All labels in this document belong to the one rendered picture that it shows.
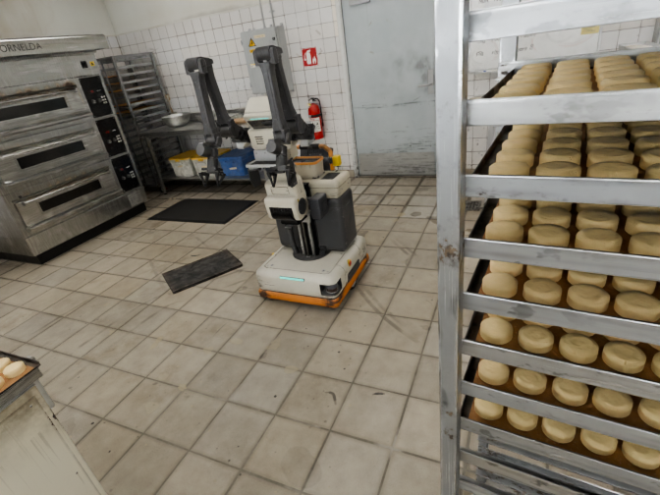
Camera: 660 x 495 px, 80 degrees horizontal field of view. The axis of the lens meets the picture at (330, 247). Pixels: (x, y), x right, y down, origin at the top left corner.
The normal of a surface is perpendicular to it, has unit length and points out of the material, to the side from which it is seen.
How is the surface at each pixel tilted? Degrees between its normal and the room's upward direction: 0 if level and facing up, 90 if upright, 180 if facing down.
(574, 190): 90
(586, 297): 0
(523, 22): 90
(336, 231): 90
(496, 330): 0
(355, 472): 0
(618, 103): 90
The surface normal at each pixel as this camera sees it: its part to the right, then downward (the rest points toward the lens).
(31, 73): 0.91, 0.07
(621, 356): -0.14, -0.88
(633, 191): -0.48, 0.46
